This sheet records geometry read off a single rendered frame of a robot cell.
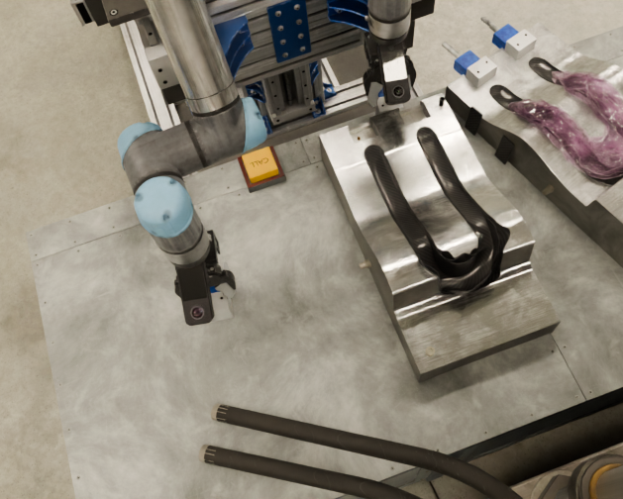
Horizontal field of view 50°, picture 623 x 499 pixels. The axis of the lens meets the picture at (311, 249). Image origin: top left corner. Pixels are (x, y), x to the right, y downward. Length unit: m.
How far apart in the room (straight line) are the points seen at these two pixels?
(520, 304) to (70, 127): 1.89
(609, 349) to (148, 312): 0.85
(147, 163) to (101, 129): 1.62
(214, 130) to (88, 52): 1.89
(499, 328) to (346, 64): 1.33
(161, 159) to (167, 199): 0.09
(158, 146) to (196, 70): 0.13
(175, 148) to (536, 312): 0.67
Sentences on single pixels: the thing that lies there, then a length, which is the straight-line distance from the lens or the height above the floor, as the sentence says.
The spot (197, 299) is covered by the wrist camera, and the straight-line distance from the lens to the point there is 1.10.
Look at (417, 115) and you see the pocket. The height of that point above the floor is 0.86.
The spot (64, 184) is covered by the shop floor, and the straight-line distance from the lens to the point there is 2.54.
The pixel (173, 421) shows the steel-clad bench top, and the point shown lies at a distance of 1.26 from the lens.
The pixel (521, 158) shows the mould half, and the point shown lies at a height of 0.84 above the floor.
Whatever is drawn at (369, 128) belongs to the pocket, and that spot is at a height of 0.86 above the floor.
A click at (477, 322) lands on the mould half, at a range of 1.20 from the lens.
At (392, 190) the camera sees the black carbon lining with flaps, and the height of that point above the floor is 0.88.
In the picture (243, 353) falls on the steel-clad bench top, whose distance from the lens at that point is 1.26.
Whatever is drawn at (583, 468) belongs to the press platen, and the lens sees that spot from 1.00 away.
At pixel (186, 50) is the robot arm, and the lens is 0.97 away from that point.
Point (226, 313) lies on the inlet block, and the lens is 1.25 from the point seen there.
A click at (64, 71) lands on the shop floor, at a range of 2.85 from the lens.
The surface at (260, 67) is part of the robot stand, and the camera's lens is 1.67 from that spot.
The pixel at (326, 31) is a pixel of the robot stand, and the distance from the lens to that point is 1.66.
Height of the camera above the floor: 1.99
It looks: 65 degrees down
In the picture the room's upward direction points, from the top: 11 degrees counter-clockwise
